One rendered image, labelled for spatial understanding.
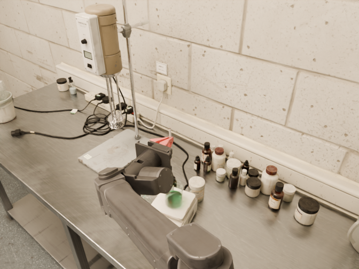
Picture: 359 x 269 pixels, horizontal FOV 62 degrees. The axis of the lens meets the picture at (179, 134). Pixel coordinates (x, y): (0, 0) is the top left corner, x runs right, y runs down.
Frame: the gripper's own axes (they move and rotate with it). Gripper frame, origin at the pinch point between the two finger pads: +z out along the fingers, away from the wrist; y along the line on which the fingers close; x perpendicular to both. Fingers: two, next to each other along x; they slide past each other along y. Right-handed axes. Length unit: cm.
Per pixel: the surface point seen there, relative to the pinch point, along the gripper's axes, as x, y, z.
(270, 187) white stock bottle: 31.2, -25.2, 28.4
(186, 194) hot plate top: 26.4, -1.8, 6.3
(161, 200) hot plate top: 26.4, 4.0, -0.2
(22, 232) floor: 110, 110, -2
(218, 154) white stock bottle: 26.6, -2.7, 31.7
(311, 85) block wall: -6, -29, 42
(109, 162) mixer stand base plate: 34, 39, 13
